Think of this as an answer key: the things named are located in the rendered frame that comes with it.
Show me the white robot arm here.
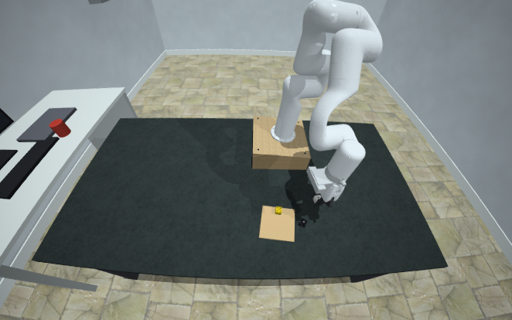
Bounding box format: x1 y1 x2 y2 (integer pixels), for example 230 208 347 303
271 0 383 194

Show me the beige square mat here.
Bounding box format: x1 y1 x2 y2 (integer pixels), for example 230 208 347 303
259 206 295 242

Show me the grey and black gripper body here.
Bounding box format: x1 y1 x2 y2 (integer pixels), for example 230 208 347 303
320 183 345 202

